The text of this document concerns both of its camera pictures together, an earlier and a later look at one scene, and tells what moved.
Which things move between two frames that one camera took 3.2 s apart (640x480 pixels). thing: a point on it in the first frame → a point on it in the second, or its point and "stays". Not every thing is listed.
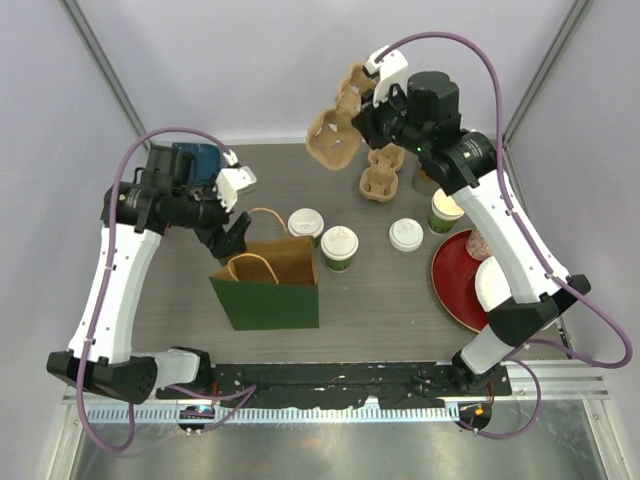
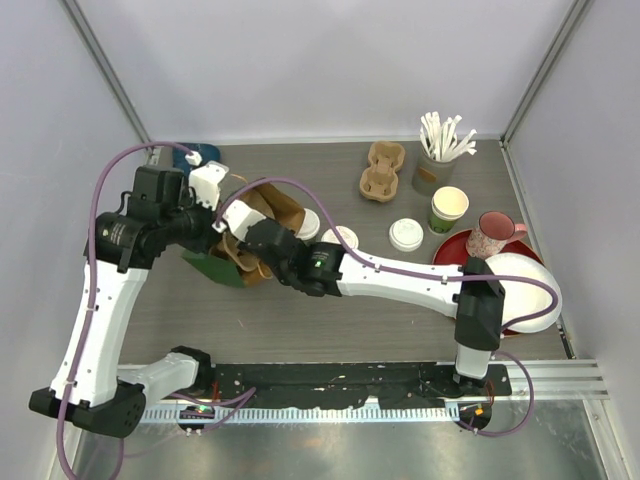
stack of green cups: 445,212 stays
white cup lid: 339,243 stays
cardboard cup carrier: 333,139 → 248,268
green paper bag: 273,285 → 216,267
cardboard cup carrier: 379,181 stays
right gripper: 368,116 → 271,222
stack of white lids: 405,234 stays
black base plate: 337,385 stays
